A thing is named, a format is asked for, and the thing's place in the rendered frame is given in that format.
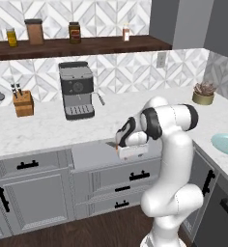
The wide grey drawer front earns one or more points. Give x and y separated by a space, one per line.
48 160

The dark wooden shelf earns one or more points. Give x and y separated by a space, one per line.
71 47

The light blue plate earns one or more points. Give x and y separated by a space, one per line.
220 143

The yellow jar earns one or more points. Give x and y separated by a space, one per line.
12 38

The grey corner cupboard door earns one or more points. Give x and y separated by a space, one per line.
199 167

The small white and red bottle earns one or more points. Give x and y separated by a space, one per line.
126 33

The potted plant in yellow pot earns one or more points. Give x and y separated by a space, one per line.
203 96

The white wall socket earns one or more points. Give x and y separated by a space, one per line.
161 60

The dark jar with red label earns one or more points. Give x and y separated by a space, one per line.
74 33

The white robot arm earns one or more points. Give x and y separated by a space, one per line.
174 154

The brown canister with black lid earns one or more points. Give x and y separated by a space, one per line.
34 32

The grey open drawer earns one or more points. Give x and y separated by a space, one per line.
96 180

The grey upper cupboards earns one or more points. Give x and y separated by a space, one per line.
196 22

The wooden knife block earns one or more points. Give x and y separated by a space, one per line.
23 103

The dark grey dishwasher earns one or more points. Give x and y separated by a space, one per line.
215 225

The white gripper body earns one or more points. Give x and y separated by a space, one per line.
133 152

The grey coffee machine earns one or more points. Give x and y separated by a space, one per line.
76 87

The knife with grey blade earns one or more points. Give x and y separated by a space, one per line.
111 144

